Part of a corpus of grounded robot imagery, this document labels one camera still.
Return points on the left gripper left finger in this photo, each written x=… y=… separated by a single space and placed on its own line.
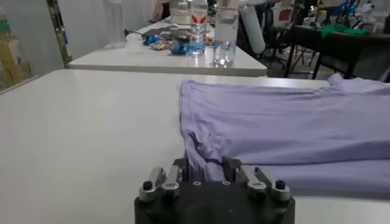
x=172 y=179

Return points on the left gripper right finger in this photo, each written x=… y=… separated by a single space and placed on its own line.
x=254 y=179

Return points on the purple t-shirt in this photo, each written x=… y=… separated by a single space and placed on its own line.
x=274 y=121

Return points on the white rectangular table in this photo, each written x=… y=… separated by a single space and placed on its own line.
x=137 y=62

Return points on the cracker snack packet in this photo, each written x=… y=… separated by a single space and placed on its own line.
x=161 y=45

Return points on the dark grey laptop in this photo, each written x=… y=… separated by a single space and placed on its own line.
x=176 y=34

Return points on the clear unlabeled water bottle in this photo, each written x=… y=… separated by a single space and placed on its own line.
x=225 y=36

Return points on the red label water bottle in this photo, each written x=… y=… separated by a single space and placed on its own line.
x=198 y=33

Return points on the black office chair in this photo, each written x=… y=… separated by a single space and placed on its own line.
x=271 y=27

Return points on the black metal table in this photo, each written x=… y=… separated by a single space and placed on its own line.
x=335 y=42

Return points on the clear tumbler white lid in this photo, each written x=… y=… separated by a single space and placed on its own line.
x=115 y=24

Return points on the white drawer unit red prints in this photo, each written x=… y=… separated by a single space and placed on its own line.
x=285 y=13

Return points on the pink garment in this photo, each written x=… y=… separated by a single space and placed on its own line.
x=160 y=10

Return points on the green cloth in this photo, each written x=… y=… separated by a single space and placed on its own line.
x=341 y=30

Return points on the glass door beverage cooler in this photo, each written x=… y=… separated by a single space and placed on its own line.
x=18 y=45

